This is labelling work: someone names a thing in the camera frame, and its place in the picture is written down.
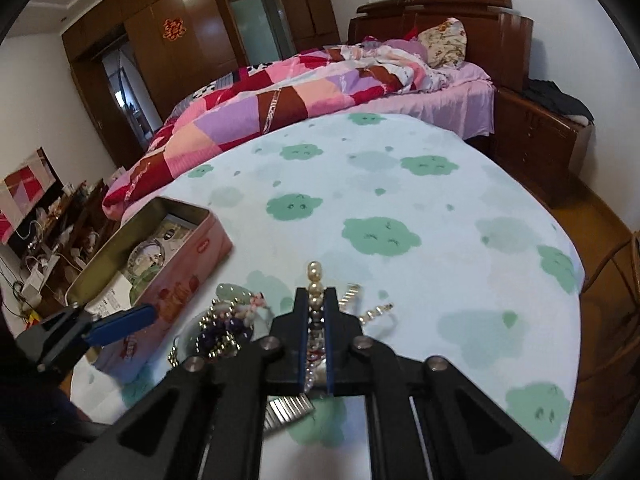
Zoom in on floral pillow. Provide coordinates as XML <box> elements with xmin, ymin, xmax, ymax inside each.
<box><xmin>418</xmin><ymin>18</ymin><xmax>468</xmax><ymax>68</ymax></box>

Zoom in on dark wooden wardrobe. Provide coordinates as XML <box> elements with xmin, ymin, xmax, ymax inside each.
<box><xmin>62</xmin><ymin>0</ymin><xmax>338</xmax><ymax>168</ymax></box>

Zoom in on cloud pattern tablecloth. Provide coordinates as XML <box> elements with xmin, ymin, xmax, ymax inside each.
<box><xmin>69</xmin><ymin>110</ymin><xmax>586</xmax><ymax>480</ymax></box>

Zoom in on television screen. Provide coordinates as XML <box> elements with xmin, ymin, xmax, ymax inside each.
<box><xmin>1</xmin><ymin>148</ymin><xmax>63</xmax><ymax>246</ymax></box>

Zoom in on green jade bangle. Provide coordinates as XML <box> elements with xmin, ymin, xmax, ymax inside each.
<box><xmin>216</xmin><ymin>283</ymin><xmax>264</xmax><ymax>308</ymax></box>

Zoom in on silver wristwatch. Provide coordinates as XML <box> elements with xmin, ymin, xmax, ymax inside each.
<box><xmin>264</xmin><ymin>284</ymin><xmax>394</xmax><ymax>434</ymax></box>

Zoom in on wooden nightstand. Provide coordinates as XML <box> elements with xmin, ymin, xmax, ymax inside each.
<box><xmin>494</xmin><ymin>88</ymin><xmax>593</xmax><ymax>207</ymax></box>

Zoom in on red double happiness decal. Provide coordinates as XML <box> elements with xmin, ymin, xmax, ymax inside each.
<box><xmin>162</xmin><ymin>18</ymin><xmax>186</xmax><ymax>42</ymax></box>

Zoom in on cluttered wooden tv cabinet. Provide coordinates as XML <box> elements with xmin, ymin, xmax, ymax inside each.
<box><xmin>8</xmin><ymin>180</ymin><xmax>117</xmax><ymax>320</ymax></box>

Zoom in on patchwork quilt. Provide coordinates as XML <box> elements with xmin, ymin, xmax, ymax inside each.
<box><xmin>102</xmin><ymin>44</ymin><xmax>449</xmax><ymax>221</ymax></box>

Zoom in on pearl necklace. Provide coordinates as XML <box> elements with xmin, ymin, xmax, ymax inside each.
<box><xmin>301</xmin><ymin>260</ymin><xmax>329</xmax><ymax>394</ymax></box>

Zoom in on dark purple bead bracelet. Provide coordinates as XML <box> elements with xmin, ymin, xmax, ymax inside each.
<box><xmin>194</xmin><ymin>303</ymin><xmax>254</xmax><ymax>361</ymax></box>

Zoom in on pink tin box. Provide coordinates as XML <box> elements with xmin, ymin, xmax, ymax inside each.
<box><xmin>65</xmin><ymin>197</ymin><xmax>232</xmax><ymax>384</ymax></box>

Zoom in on pink bed sheet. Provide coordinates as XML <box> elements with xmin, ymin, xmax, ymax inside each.
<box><xmin>141</xmin><ymin>63</ymin><xmax>495</xmax><ymax>200</ymax></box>

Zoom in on dark clothes on nightstand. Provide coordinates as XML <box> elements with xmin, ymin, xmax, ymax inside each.
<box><xmin>522</xmin><ymin>79</ymin><xmax>594</xmax><ymax>126</ymax></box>

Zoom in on wooden headboard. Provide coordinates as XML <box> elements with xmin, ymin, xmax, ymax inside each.
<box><xmin>348</xmin><ymin>0</ymin><xmax>534</xmax><ymax>91</ymax></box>

